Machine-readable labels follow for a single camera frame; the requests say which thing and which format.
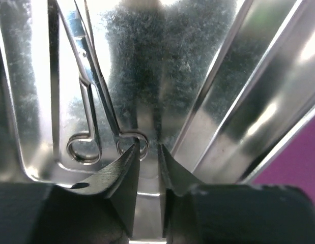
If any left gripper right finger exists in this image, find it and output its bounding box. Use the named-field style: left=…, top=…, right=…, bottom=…
left=158, top=144, right=315, bottom=243

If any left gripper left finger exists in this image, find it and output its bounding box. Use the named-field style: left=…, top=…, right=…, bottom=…
left=0, top=144, right=140, bottom=243

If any purple cloth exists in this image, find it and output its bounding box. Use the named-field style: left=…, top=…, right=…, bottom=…
left=253, top=118, right=315, bottom=205

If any steel instrument tray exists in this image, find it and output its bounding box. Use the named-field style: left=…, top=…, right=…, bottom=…
left=0, top=1, right=315, bottom=243

